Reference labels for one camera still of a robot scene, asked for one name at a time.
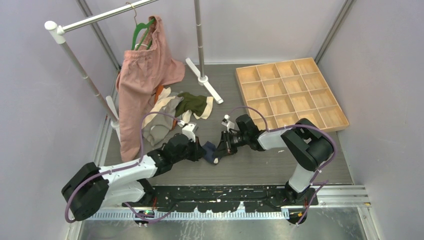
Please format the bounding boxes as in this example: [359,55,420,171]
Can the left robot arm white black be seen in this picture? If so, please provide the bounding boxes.
[61,133,207,223]

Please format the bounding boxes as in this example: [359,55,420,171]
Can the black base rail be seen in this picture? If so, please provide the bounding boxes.
[129,185,319,213]

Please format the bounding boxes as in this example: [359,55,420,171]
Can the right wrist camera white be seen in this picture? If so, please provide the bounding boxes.
[221,114,235,131]

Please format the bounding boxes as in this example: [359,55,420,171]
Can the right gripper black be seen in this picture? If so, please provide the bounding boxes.
[214,129,250,158]

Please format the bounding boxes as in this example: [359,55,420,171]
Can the navy underwear cream waistband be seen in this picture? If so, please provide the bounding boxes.
[202,141,220,165]

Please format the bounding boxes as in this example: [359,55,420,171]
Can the pink trousers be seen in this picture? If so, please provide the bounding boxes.
[116,15,186,162]

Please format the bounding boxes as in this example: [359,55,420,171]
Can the olive green underwear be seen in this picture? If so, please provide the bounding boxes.
[175,92,214,120]

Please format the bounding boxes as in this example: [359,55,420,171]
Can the green clothes hanger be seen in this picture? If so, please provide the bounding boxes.
[125,2,157,51]

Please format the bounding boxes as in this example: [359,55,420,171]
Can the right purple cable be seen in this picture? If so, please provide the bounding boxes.
[226,105,339,226]

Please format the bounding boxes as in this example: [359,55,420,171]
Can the purple cable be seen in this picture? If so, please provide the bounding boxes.
[226,105,339,226]
[64,111,185,224]

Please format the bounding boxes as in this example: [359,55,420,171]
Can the white metal clothes rack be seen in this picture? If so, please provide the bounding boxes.
[44,0,225,142]

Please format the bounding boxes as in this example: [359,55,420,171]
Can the orange underwear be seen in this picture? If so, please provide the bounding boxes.
[154,85,164,104]

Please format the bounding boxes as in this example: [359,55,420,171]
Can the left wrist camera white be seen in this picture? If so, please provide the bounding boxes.
[181,122,198,142]

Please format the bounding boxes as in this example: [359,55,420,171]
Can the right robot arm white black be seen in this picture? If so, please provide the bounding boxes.
[206,114,337,205]

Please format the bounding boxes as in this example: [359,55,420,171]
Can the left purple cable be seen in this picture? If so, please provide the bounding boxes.
[64,111,185,224]

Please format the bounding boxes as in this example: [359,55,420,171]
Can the wooden compartment tray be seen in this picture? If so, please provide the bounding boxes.
[235,57,350,132]

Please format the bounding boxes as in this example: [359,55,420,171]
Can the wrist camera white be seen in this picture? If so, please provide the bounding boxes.
[181,122,198,142]
[221,114,235,131]

